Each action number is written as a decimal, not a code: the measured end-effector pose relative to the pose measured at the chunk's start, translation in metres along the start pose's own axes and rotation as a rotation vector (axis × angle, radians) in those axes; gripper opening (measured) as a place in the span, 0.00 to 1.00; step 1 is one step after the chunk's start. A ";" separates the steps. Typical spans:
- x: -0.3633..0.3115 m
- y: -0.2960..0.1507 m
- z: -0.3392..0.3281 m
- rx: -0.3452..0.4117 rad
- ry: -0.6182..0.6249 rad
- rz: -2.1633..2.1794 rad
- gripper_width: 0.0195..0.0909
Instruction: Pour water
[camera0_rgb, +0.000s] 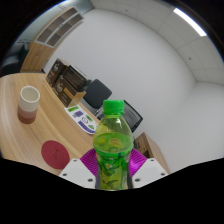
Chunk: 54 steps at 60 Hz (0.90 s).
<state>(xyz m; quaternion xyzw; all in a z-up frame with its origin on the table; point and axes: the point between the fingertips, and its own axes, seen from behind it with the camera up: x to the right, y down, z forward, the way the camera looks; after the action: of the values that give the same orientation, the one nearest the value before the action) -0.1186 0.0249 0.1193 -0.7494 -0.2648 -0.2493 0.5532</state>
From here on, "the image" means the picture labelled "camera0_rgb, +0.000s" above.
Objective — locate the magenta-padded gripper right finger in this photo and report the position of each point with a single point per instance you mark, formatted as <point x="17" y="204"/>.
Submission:
<point x="150" y="171"/>

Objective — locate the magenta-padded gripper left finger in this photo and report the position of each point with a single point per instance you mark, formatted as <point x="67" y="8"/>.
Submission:
<point x="76" y="171"/>

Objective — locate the green drink bottle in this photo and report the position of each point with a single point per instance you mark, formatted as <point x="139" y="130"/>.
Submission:
<point x="113" y="146"/>

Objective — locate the wooden side desk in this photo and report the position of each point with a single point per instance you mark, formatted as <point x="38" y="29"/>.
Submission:
<point x="151" y="150"/>

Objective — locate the flat round red coaster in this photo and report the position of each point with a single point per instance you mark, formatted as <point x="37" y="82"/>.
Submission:
<point x="55" y="154"/>

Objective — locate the white printed leaflet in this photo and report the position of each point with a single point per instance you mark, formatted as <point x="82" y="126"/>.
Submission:
<point x="81" y="119"/>

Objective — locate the grey mesh office chair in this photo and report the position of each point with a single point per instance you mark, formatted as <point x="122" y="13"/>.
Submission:
<point x="133" y="118"/>

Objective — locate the kraft brown cardboard box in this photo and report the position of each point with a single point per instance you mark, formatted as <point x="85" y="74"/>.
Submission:
<point x="66" y="91"/>

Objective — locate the black office chair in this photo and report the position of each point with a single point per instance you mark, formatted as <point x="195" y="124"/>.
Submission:
<point x="96" y="93"/>

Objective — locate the white and brown ceramic cup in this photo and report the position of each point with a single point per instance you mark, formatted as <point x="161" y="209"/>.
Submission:
<point x="28" y="105"/>

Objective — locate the black striped box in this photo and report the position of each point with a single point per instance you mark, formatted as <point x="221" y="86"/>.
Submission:
<point x="76" y="78"/>

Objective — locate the tall dark brown box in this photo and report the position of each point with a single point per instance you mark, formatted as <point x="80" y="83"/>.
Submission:
<point x="55" y="71"/>

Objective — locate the wooden shelf cabinet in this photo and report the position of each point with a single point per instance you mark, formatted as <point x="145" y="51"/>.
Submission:
<point x="40" y="53"/>

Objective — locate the black sofa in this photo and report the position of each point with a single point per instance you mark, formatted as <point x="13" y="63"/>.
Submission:
<point x="11" y="63"/>

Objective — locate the ceiling light panel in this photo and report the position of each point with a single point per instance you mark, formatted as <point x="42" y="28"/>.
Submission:
<point x="190" y="21"/>

